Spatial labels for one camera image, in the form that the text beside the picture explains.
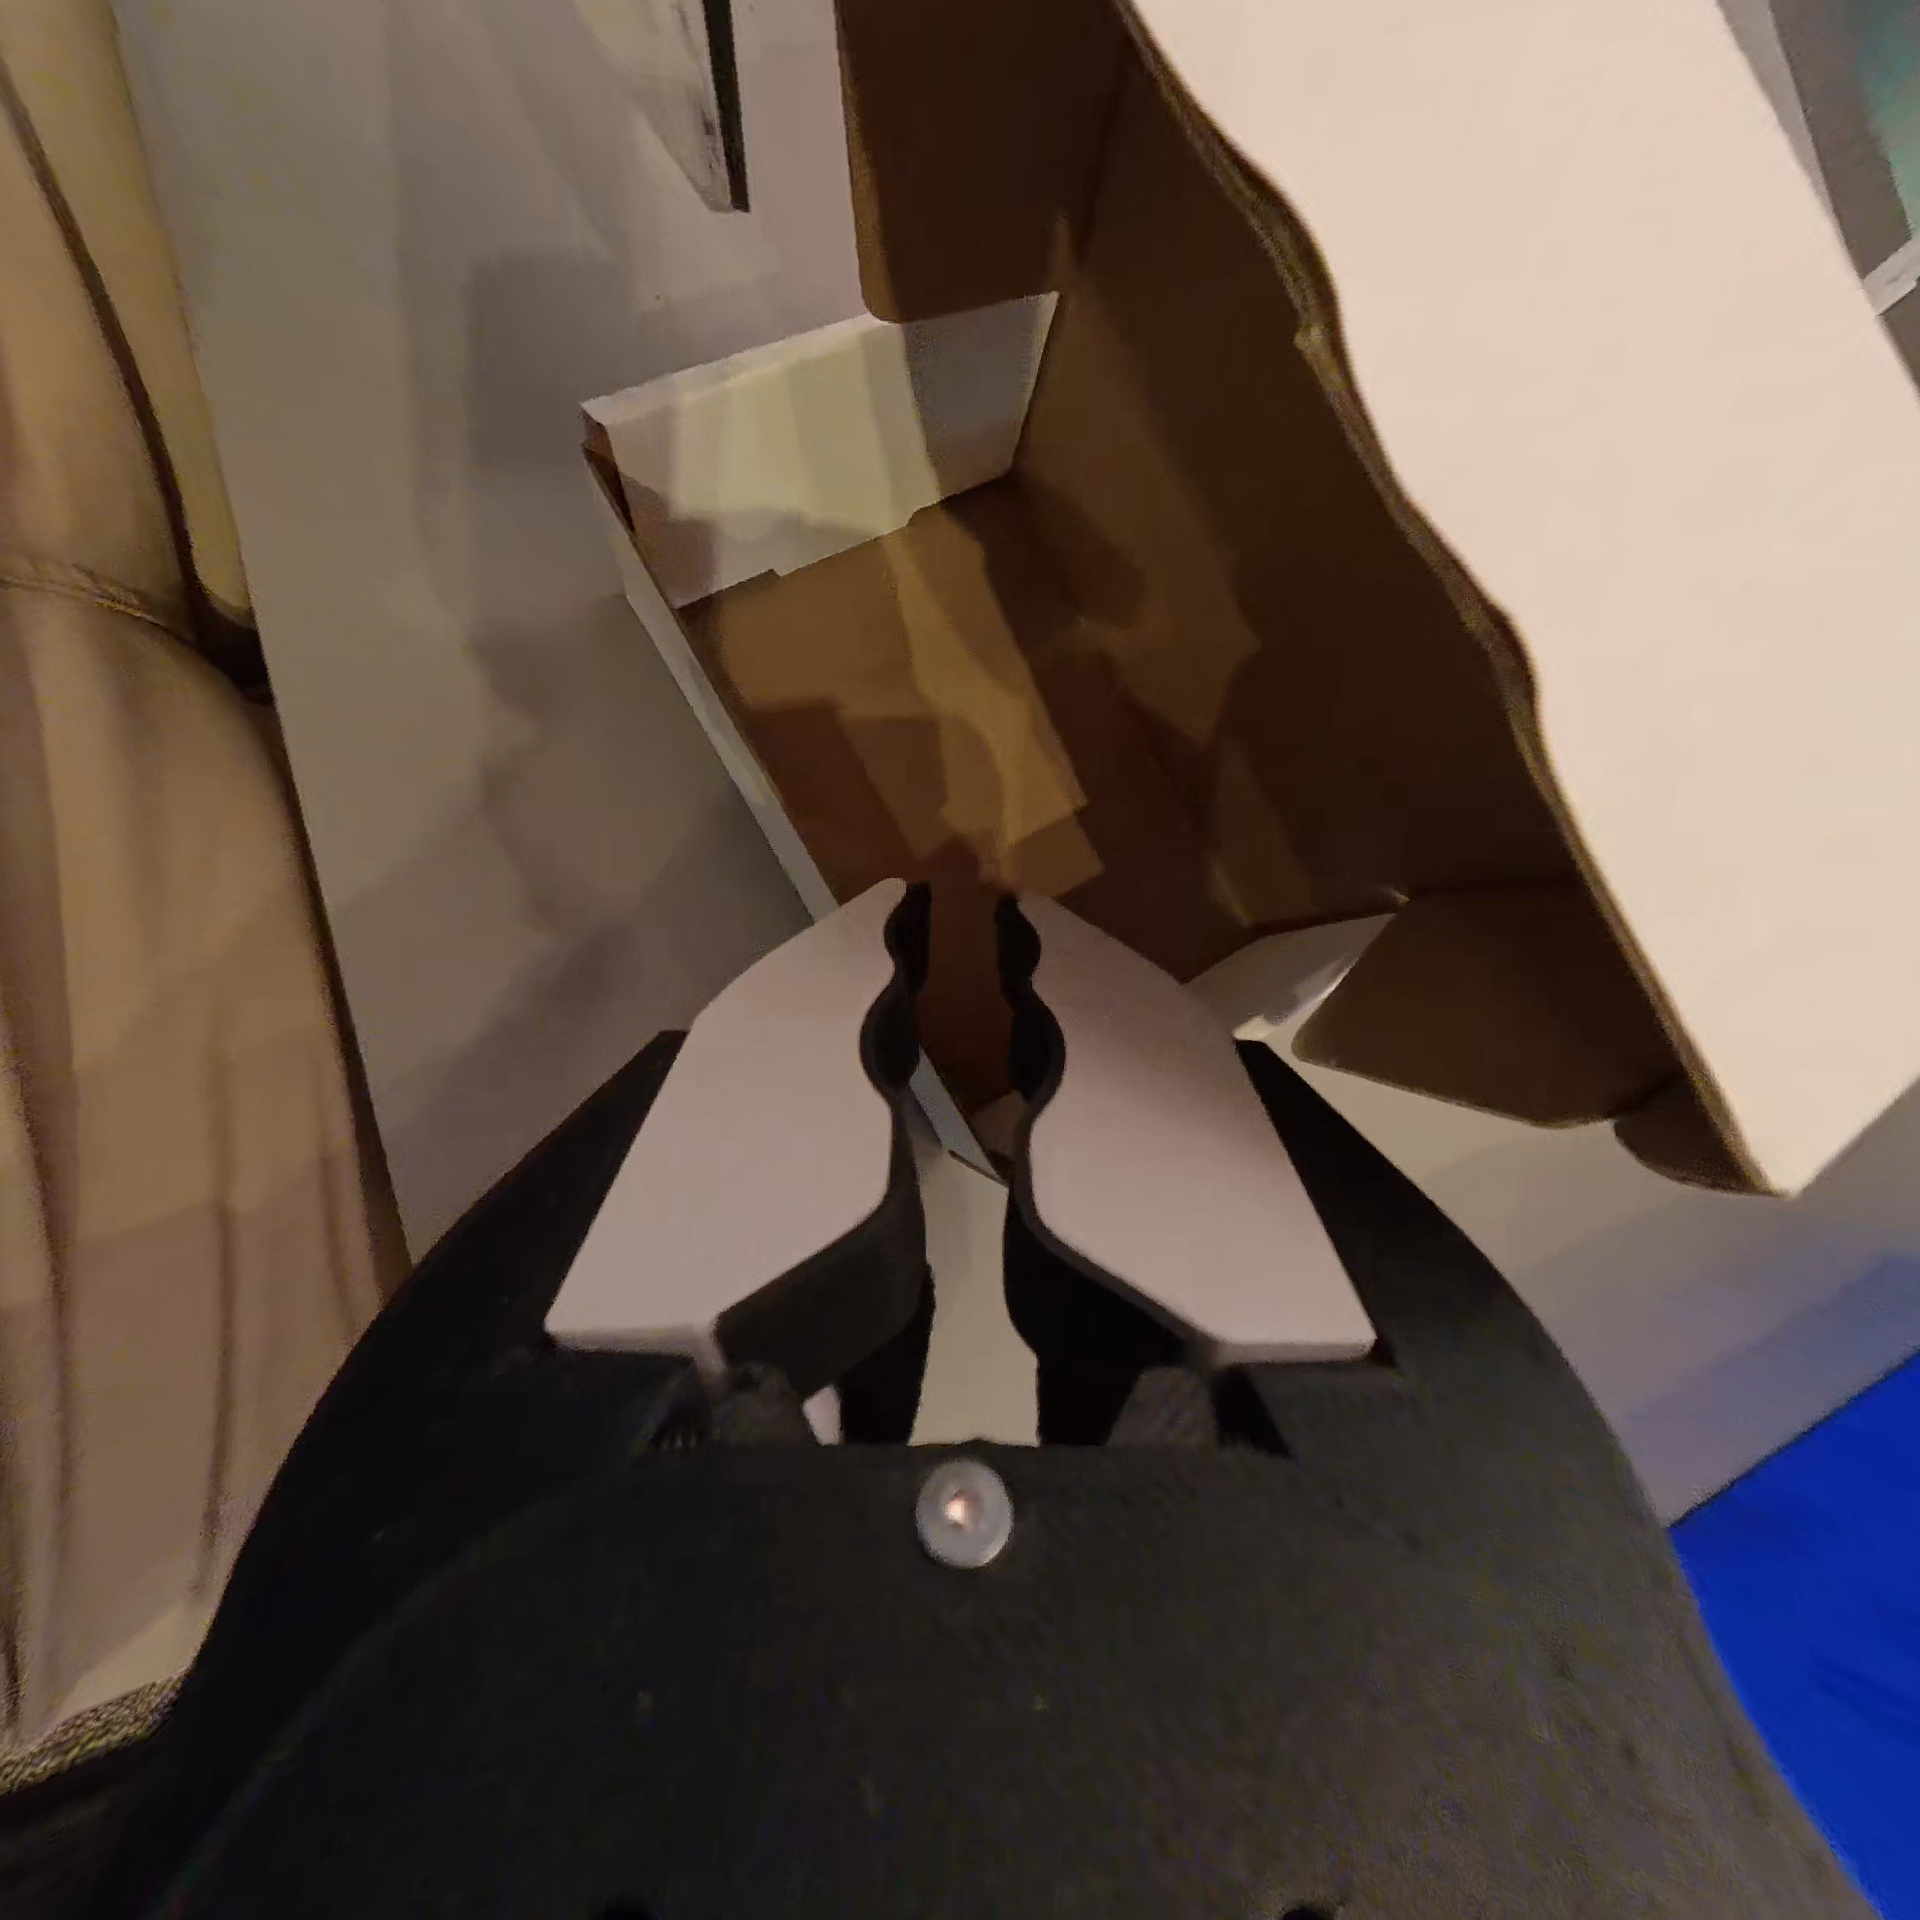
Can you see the white cardboard box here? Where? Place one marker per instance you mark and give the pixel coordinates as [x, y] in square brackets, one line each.
[1141, 629]

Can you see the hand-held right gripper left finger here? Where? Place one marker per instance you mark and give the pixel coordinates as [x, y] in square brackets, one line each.
[735, 1172]

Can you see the dark framed panel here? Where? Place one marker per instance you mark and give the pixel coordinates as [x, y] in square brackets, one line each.
[1852, 136]

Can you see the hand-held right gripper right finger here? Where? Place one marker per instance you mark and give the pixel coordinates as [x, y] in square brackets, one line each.
[1185, 1185]

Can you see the blue cloth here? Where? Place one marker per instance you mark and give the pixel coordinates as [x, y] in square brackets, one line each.
[1829, 1665]

